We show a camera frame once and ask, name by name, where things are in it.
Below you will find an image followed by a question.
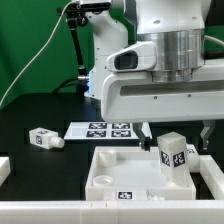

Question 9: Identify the white cable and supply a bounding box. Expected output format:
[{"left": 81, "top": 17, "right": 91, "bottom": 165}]
[{"left": 0, "top": 0, "right": 77, "bottom": 108}]

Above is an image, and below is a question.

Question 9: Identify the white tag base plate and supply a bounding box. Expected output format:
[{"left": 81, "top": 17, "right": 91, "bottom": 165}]
[{"left": 63, "top": 121, "right": 153, "bottom": 141}]

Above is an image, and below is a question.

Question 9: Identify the white square tabletop part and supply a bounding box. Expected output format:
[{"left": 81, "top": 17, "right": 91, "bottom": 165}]
[{"left": 85, "top": 146, "right": 196, "bottom": 201}]

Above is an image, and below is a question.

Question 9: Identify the black cable on table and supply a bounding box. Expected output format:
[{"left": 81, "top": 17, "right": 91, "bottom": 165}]
[{"left": 52, "top": 77, "right": 89, "bottom": 94}]

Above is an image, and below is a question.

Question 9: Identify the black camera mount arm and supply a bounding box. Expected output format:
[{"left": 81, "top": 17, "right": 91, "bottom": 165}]
[{"left": 57, "top": 2, "right": 89, "bottom": 81}]

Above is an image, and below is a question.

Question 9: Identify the white obstacle fence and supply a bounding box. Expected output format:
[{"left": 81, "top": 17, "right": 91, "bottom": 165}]
[{"left": 0, "top": 156, "right": 224, "bottom": 224}]

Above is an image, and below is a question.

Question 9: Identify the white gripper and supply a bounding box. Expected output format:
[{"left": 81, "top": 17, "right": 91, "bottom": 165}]
[{"left": 101, "top": 64, "right": 224, "bottom": 151}]

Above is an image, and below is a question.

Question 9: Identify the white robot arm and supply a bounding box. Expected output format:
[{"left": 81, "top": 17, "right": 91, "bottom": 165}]
[{"left": 79, "top": 0, "right": 224, "bottom": 149}]

